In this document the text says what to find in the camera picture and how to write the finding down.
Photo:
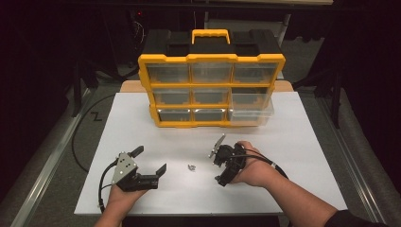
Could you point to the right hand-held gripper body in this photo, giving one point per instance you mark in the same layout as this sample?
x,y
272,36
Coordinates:
x,y
231,160

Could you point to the clear plastic drawer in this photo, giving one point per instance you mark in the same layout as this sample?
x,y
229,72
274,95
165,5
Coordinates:
x,y
250,110

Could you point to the white table sheet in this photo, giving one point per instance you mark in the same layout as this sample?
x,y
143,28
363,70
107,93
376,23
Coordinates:
x,y
189,145

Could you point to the black device with red light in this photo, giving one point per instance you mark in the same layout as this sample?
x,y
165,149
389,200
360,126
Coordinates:
x,y
138,31

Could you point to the aluminium frame rail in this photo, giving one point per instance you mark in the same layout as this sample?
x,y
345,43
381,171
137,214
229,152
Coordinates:
x,y
346,151
47,167

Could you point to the person's left hand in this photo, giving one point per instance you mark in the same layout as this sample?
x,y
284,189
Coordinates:
x,y
121,197

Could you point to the grid of clear drawers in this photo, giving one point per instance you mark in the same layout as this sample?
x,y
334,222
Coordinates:
x,y
168,73

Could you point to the person's right hand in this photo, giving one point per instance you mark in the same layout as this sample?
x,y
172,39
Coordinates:
x,y
255,173

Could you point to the yellow black organizer cabinet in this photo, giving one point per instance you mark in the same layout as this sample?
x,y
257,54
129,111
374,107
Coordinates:
x,y
209,57

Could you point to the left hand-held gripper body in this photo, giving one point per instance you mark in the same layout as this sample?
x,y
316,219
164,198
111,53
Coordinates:
x,y
124,168

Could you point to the black sleeve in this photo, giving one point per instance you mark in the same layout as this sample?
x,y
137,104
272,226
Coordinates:
x,y
353,220

